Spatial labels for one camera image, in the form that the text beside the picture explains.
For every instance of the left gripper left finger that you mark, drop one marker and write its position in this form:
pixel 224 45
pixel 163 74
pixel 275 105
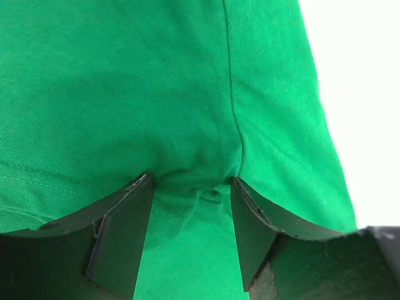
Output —
pixel 93 253

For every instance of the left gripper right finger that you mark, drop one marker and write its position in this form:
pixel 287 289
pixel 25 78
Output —
pixel 283 256

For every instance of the green t shirt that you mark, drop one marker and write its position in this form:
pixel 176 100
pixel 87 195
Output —
pixel 95 93

